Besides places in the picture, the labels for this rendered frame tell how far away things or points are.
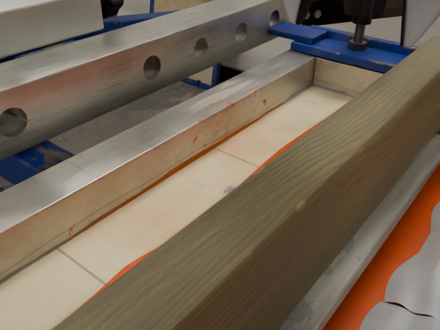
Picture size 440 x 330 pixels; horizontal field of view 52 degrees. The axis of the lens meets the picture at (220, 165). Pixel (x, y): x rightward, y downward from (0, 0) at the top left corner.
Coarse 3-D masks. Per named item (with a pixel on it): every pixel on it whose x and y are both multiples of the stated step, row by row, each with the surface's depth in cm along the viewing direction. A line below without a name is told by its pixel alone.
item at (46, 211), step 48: (240, 96) 41; (288, 96) 48; (144, 144) 34; (192, 144) 38; (0, 192) 29; (48, 192) 29; (96, 192) 31; (144, 192) 35; (0, 240) 26; (48, 240) 29
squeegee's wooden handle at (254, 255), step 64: (320, 128) 22; (384, 128) 23; (256, 192) 17; (320, 192) 18; (384, 192) 27; (192, 256) 15; (256, 256) 15; (320, 256) 21; (64, 320) 13; (128, 320) 12; (192, 320) 13; (256, 320) 17
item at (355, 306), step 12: (132, 264) 29; (348, 300) 26; (360, 300) 26; (372, 300) 26; (336, 312) 25; (348, 312) 25; (360, 312) 25; (336, 324) 25; (348, 324) 25; (360, 324) 25
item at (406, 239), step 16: (288, 144) 41; (432, 176) 37; (432, 192) 35; (416, 208) 33; (432, 208) 33; (400, 224) 32; (416, 224) 32; (400, 240) 30; (416, 240) 30; (384, 256) 29; (400, 256) 29; (368, 272) 28; (384, 272) 28; (368, 288) 27; (384, 288) 27; (400, 304) 26
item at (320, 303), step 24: (432, 144) 33; (408, 168) 31; (432, 168) 31; (408, 192) 28; (384, 216) 26; (360, 240) 25; (384, 240) 26; (336, 264) 23; (360, 264) 23; (312, 288) 22; (336, 288) 22; (312, 312) 21
